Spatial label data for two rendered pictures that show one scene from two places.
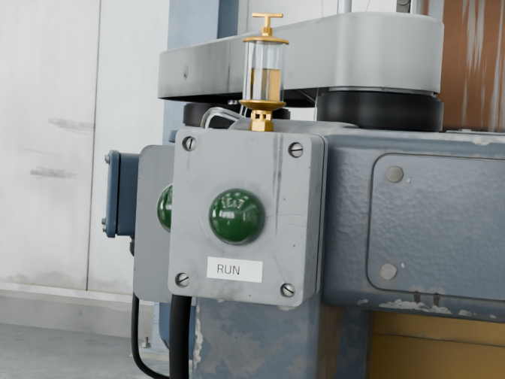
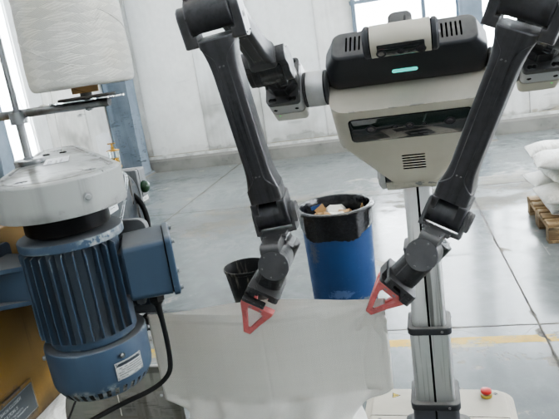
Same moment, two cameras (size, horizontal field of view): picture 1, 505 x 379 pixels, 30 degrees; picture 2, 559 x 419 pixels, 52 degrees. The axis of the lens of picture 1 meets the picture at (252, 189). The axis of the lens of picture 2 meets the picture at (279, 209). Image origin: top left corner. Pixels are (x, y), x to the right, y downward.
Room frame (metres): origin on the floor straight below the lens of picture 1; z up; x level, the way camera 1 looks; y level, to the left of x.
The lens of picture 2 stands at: (1.88, 0.30, 1.52)
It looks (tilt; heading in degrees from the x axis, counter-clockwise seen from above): 14 degrees down; 178
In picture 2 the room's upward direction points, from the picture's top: 8 degrees counter-clockwise
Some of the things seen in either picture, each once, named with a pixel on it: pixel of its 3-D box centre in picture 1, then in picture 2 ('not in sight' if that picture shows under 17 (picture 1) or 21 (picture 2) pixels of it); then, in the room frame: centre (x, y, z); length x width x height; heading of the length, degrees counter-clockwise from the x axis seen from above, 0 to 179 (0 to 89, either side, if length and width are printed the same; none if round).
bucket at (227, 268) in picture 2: not in sight; (248, 283); (-1.73, 0.16, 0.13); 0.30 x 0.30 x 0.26
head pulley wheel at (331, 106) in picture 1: (379, 113); not in sight; (0.68, -0.09, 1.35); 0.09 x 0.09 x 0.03
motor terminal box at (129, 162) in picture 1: (139, 204); (152, 268); (1.04, 0.12, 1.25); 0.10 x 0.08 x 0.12; 10
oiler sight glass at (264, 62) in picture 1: (264, 72); (114, 158); (0.58, 0.00, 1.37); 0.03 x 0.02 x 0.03; 75
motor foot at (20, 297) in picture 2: not in sight; (14, 279); (1.07, -0.07, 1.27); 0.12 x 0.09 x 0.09; 165
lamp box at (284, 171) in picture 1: (249, 213); (128, 188); (0.51, 0.00, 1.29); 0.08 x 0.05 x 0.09; 75
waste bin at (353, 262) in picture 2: not in sight; (340, 253); (-1.46, 0.76, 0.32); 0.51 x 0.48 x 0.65; 165
